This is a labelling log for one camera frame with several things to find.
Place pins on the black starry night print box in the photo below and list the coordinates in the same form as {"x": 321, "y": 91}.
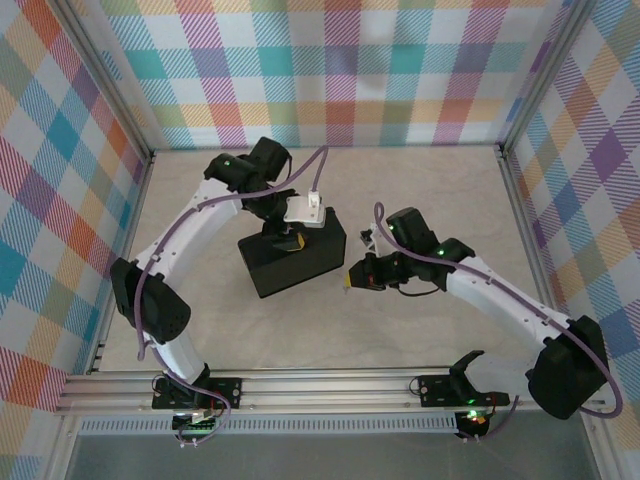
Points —
{"x": 310, "y": 260}

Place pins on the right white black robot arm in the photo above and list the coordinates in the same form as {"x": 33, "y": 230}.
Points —
{"x": 500, "y": 295}

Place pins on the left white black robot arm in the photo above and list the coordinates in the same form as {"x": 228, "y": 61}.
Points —
{"x": 190, "y": 225}

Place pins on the right orange-lit controller board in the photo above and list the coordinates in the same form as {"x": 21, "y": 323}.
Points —
{"x": 475, "y": 420}

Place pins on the left green-lit controller board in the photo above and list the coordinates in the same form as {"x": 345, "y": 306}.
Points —
{"x": 200, "y": 427}

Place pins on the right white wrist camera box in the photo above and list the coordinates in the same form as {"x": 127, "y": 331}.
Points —
{"x": 370, "y": 237}

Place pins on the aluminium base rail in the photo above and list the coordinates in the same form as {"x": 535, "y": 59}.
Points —
{"x": 325, "y": 395}

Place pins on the aluminium side rail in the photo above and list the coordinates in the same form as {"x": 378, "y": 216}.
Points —
{"x": 517, "y": 200}
{"x": 137, "y": 205}

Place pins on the aluminium frame post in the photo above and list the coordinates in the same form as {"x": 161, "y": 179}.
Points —
{"x": 116, "y": 90}
{"x": 541, "y": 75}

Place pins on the aluminium frame leg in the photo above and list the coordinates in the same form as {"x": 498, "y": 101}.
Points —
{"x": 62, "y": 450}
{"x": 597, "y": 445}

